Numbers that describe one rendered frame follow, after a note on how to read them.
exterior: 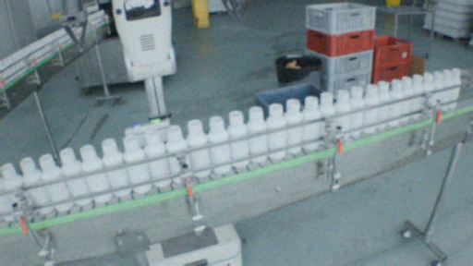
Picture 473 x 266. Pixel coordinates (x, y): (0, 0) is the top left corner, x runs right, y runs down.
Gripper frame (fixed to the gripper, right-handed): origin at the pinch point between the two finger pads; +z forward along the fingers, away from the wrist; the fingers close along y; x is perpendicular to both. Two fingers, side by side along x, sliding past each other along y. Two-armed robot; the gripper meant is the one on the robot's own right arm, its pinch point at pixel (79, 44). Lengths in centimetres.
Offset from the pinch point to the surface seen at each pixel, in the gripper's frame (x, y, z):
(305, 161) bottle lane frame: 58, 20, 42
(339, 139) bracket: 66, 26, 32
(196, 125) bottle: 27.5, 12.4, 25.3
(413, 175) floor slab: 202, -47, 138
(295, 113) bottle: 56, 16, 26
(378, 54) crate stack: 261, -169, 76
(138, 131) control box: 11.3, 1.1, 28.9
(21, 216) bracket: -23.1, 25.1, 33.4
